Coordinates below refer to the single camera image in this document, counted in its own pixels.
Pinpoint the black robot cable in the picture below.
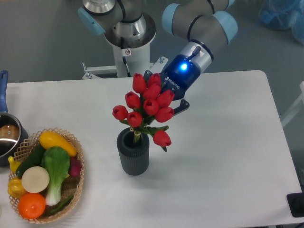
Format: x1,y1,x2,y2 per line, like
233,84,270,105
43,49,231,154
120,37,132,78

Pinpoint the yellow squash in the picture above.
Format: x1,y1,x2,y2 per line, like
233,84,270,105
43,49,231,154
39,131,77,157

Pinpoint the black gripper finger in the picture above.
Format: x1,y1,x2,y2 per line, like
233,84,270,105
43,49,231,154
173,99,190,116
143,70,161,82

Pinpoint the dark grey ribbed vase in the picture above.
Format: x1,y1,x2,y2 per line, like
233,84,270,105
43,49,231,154
116,128,150,176

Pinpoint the yellow banana tip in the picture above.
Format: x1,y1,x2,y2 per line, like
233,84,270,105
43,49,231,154
8,156,21,173

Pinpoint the blue saucepan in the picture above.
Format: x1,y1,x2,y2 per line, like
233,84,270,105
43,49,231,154
0,70,28,167

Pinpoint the cream round onion slice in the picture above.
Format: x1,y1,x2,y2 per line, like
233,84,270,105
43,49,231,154
21,166,50,193

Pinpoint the red tulip bouquet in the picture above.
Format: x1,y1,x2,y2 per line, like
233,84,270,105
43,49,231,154
112,73,174,151

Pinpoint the dark green cucumber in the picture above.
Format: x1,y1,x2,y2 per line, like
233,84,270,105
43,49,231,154
16,144,46,179

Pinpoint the black device at edge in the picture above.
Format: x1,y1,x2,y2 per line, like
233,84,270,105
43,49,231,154
286,192,304,218

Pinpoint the green bok choy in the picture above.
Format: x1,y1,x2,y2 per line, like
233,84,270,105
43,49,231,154
41,146,70,206

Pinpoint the yellow bell pepper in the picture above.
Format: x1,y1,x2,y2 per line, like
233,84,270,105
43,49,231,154
8,177,27,199

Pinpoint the woven wicker basket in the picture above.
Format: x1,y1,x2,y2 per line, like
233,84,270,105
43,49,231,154
13,128,85,224

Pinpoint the orange fruit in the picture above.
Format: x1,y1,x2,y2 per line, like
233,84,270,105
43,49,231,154
18,193,46,219

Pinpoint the white frame at right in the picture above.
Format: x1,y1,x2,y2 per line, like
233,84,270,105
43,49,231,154
281,82,304,128

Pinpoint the purple red radish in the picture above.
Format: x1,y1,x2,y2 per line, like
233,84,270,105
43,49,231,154
68,157,82,177

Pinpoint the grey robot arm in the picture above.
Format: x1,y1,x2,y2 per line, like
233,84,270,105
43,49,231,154
78,0,238,114

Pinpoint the blue plastic bag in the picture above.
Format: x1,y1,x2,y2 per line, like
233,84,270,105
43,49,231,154
259,0,304,44

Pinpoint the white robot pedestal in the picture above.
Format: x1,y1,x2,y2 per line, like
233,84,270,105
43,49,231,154
82,43,168,79

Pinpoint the green chili pepper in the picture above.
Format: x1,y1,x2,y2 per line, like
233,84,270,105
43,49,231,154
44,195,74,217

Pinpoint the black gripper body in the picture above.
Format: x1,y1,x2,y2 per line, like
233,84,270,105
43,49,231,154
160,54,200,100

